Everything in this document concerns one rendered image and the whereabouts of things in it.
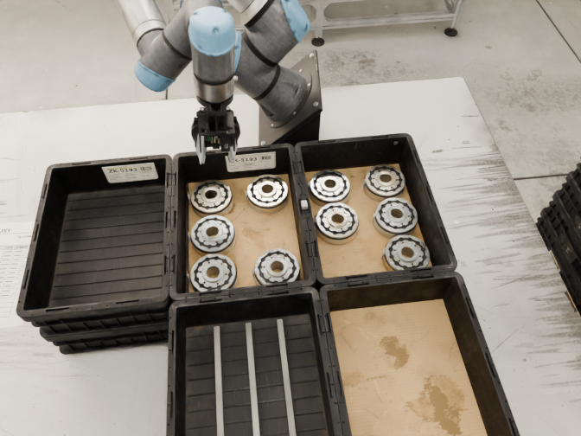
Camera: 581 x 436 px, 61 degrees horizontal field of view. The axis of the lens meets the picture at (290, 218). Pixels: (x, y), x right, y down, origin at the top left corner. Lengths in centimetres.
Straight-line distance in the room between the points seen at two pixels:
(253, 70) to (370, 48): 190
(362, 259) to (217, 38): 60
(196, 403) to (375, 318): 41
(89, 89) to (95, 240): 185
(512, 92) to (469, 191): 159
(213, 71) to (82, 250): 58
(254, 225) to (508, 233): 70
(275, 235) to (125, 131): 70
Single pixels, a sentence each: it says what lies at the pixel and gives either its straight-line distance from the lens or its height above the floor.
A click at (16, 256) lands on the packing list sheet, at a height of 70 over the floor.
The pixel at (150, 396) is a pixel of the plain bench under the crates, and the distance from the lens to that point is 120.
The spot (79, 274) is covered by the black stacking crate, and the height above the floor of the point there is 83.
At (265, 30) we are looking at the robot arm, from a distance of 126.
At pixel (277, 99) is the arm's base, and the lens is 134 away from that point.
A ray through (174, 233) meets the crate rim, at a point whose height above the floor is 93.
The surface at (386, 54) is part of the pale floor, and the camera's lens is 311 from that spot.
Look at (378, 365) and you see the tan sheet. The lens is 106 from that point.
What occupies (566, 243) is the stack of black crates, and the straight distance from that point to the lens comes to 206.
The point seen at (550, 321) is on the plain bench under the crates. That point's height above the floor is 70.
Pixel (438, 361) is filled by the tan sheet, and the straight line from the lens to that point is 109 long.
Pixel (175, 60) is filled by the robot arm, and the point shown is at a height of 123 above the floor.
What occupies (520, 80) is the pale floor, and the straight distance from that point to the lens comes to 316.
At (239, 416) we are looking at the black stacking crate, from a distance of 103.
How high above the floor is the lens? 182
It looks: 55 degrees down
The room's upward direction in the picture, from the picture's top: straight up
